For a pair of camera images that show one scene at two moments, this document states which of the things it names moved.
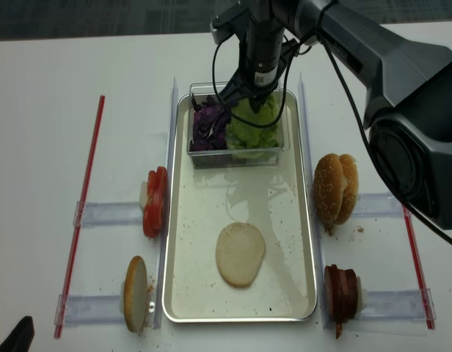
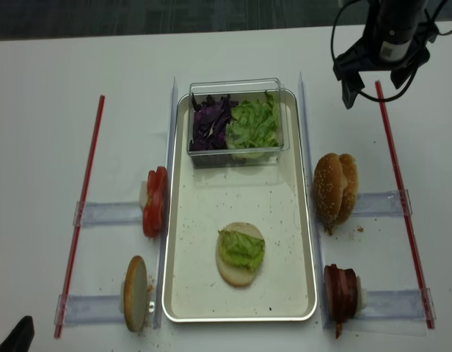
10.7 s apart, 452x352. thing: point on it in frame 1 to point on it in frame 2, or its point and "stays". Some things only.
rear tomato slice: (158, 184) stays
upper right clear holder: (377, 204) stays
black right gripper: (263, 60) to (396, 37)
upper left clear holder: (108, 213) stays
